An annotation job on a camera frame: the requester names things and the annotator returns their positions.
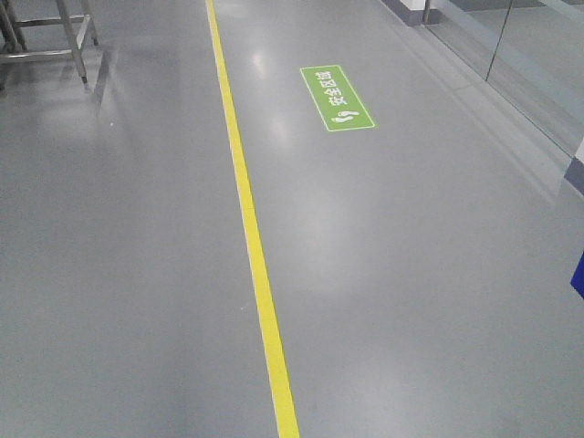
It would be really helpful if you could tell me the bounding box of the blue plastic block part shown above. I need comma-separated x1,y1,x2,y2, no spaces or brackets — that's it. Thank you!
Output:
570,254,584,297

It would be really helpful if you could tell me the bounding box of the green floor safety sign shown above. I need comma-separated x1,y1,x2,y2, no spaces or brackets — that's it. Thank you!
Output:
300,65,377,132

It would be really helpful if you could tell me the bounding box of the glass partition door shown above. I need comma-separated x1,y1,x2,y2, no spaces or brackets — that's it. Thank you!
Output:
425,1,583,157

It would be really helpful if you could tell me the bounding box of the steel table frame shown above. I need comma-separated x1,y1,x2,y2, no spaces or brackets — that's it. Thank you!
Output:
1,0,99,91

